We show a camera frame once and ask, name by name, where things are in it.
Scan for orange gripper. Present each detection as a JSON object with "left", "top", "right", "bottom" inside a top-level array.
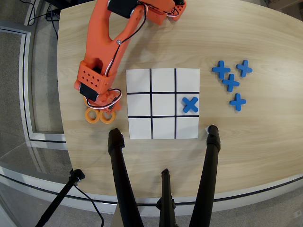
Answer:
[{"left": 94, "top": 88, "right": 123, "bottom": 112}]

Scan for cardboard box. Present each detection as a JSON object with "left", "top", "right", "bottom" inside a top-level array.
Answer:
[{"left": 265, "top": 0, "right": 303, "bottom": 11}]

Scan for white tic-tac-toe grid paper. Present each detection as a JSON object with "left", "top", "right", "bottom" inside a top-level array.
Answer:
[{"left": 125, "top": 68, "right": 201, "bottom": 140}]

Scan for thick black tripod leg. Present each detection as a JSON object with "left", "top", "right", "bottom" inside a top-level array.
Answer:
[
  {"left": 188, "top": 124, "right": 222, "bottom": 227},
  {"left": 107, "top": 128, "right": 144, "bottom": 227}
]

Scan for blue foam cross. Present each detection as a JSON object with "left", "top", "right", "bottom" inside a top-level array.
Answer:
[
  {"left": 229, "top": 93, "right": 247, "bottom": 112},
  {"left": 182, "top": 96, "right": 199, "bottom": 114},
  {"left": 222, "top": 73, "right": 241, "bottom": 93},
  {"left": 236, "top": 60, "right": 253, "bottom": 78},
  {"left": 212, "top": 61, "right": 231, "bottom": 79}
]

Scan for white framed glass panel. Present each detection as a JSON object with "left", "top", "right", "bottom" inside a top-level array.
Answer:
[{"left": 0, "top": 26, "right": 67, "bottom": 144}]

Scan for slim black stand pole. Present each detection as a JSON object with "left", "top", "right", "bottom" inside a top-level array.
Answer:
[{"left": 35, "top": 168, "right": 86, "bottom": 227}]

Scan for thin black tripod leg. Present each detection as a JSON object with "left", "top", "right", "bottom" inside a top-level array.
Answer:
[{"left": 156, "top": 168, "right": 177, "bottom": 227}]

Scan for black floor cables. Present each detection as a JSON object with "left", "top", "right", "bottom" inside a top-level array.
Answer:
[{"left": 25, "top": 0, "right": 59, "bottom": 37}]

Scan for black cable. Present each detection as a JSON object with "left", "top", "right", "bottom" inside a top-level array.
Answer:
[{"left": 73, "top": 182, "right": 105, "bottom": 227}]

